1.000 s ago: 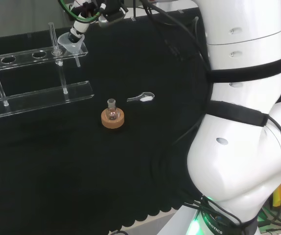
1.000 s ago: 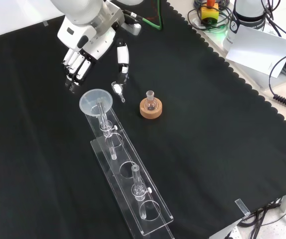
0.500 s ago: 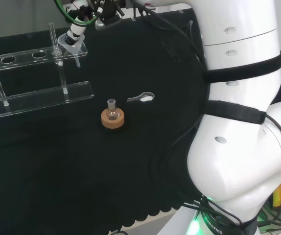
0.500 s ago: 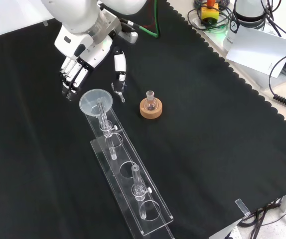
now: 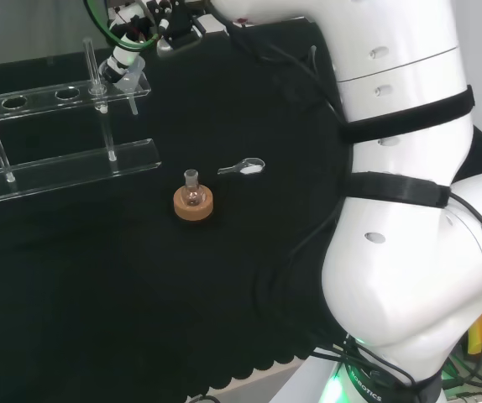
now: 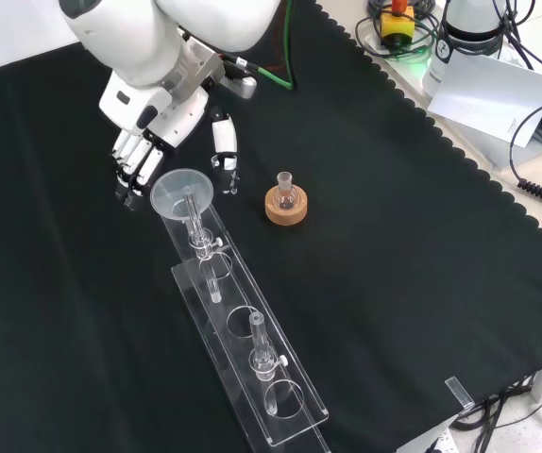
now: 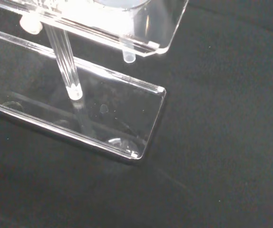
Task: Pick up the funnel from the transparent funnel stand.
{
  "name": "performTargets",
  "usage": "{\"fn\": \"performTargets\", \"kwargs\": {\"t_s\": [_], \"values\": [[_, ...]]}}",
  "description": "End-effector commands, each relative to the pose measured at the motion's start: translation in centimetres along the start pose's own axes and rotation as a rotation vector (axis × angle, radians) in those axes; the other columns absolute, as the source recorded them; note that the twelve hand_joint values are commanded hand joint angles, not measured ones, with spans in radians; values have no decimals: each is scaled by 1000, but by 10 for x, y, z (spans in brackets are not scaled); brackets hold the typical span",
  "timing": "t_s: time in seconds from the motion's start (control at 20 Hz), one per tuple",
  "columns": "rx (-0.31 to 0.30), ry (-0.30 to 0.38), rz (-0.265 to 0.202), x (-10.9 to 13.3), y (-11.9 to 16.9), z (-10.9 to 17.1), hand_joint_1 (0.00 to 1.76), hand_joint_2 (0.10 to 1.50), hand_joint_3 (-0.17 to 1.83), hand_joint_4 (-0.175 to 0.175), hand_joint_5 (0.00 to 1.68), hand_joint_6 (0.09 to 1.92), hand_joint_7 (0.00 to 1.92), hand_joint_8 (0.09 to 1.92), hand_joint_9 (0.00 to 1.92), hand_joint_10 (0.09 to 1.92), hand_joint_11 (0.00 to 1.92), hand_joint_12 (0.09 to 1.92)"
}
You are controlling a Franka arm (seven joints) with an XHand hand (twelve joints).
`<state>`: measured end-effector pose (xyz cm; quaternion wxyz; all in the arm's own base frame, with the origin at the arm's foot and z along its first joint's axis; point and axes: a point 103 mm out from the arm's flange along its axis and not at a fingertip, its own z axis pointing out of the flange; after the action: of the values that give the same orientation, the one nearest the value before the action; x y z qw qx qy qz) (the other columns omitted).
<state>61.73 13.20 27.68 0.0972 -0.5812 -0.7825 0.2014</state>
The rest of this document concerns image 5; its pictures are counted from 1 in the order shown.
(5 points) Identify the small round-bottom glass flask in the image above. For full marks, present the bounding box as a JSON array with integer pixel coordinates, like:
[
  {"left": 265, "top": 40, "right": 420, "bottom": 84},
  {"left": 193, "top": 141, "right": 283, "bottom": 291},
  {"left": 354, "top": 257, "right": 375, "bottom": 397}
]
[{"left": 181, "top": 169, "right": 203, "bottom": 207}]

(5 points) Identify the clear plastic funnel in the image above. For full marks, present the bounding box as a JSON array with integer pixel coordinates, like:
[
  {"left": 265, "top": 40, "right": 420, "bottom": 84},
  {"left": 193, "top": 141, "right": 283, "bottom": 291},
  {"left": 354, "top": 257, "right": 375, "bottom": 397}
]
[{"left": 113, "top": 58, "right": 146, "bottom": 115}]

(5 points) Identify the cork ring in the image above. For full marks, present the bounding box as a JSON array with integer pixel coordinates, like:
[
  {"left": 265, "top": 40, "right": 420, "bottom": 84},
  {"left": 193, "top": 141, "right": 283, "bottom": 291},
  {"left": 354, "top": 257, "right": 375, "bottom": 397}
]
[{"left": 172, "top": 186, "right": 216, "bottom": 222}]

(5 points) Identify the black table cloth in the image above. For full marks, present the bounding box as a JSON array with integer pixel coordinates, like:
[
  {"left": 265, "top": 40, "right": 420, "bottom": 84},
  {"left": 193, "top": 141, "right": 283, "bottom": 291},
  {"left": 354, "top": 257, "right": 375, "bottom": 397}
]
[{"left": 0, "top": 16, "right": 482, "bottom": 394}]

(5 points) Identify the green cable loop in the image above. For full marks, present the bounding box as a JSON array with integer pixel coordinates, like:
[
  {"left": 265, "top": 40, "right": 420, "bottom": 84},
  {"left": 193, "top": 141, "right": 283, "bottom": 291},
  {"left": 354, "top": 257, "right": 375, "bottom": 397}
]
[{"left": 83, "top": 0, "right": 162, "bottom": 48}]

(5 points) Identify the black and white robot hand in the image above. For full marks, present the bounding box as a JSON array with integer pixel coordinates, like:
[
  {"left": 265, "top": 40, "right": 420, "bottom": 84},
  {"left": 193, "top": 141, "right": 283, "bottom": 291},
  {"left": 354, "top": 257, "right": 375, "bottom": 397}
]
[{"left": 99, "top": 0, "right": 208, "bottom": 86}]

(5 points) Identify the clear acrylic funnel stand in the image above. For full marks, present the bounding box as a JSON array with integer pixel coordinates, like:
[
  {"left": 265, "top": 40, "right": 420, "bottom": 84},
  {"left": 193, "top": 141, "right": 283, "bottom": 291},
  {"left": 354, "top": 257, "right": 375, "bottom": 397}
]
[{"left": 0, "top": 36, "right": 161, "bottom": 209}]

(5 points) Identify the glass weighing funnel with powder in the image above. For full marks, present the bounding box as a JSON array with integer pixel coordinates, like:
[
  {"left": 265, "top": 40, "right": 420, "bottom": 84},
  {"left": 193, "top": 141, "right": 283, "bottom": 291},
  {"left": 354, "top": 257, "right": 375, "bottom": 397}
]
[{"left": 217, "top": 157, "right": 266, "bottom": 176}]

